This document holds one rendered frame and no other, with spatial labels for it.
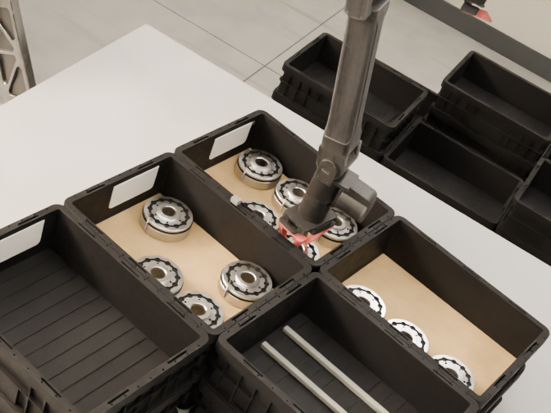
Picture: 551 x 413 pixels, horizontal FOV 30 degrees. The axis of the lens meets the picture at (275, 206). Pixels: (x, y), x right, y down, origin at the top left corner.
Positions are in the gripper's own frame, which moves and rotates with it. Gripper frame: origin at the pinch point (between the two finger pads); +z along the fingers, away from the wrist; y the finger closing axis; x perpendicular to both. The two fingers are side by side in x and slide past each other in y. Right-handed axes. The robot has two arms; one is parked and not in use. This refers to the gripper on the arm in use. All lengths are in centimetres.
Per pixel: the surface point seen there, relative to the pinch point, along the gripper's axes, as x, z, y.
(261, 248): 1.6, -1.9, -9.8
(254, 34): 148, 88, 171
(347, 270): -10.4, 0.3, 5.4
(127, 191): 27.1, -0.6, -23.3
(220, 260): 6.6, 4.5, -14.0
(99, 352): 0.4, 5.1, -49.3
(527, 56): 79, 78, 289
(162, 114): 60, 18, 20
